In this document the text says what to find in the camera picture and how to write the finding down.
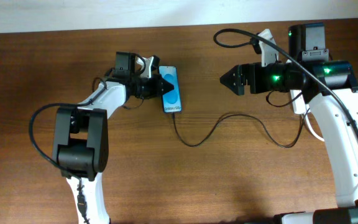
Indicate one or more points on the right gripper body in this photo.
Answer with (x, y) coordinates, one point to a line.
(247, 78)

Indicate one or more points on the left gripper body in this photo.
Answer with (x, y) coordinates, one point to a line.
(146, 88)

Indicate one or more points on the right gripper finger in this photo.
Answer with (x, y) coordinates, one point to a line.
(233, 75)
(235, 86)

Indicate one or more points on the blue Galaxy smartphone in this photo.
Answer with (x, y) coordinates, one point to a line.
(171, 100)

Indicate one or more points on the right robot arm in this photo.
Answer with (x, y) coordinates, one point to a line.
(329, 88)

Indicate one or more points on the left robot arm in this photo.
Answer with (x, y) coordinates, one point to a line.
(81, 139)

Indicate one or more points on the white power strip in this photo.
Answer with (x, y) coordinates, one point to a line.
(298, 104)

